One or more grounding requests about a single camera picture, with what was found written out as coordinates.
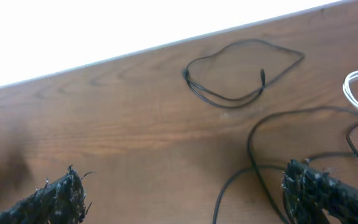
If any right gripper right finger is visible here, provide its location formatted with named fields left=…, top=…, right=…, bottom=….
left=282, top=160, right=358, bottom=223

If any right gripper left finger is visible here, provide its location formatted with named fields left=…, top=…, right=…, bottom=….
left=0, top=166, right=88, bottom=224

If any long black USB cable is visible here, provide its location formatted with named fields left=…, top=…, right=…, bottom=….
left=212, top=106, right=358, bottom=224

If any short black cable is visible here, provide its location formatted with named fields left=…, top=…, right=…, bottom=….
left=181, top=38, right=306, bottom=110

